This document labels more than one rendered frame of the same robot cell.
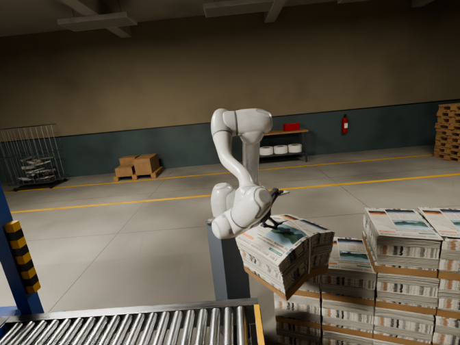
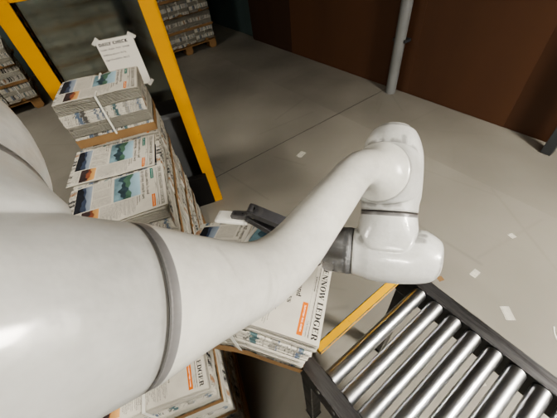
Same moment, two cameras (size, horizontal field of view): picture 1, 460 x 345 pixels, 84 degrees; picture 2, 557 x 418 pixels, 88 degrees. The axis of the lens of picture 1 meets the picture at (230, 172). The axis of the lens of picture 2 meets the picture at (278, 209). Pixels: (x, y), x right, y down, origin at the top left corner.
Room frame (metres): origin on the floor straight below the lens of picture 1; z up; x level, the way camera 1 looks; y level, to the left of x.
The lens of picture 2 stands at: (1.29, 0.15, 1.80)
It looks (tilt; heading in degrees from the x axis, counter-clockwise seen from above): 46 degrees down; 237
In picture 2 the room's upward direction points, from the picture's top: 8 degrees counter-clockwise
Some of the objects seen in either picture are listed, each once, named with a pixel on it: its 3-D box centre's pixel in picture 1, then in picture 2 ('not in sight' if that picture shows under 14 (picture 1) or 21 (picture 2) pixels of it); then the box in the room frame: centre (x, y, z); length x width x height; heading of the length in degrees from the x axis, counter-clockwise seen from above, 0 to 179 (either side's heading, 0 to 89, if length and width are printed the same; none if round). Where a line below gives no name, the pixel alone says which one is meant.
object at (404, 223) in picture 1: (398, 221); (118, 196); (1.33, -0.93, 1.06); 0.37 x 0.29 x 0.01; 162
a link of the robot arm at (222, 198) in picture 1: (223, 198); not in sight; (1.68, 0.06, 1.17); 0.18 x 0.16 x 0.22; 93
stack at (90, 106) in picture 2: not in sight; (153, 184); (1.14, -1.50, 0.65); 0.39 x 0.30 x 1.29; 160
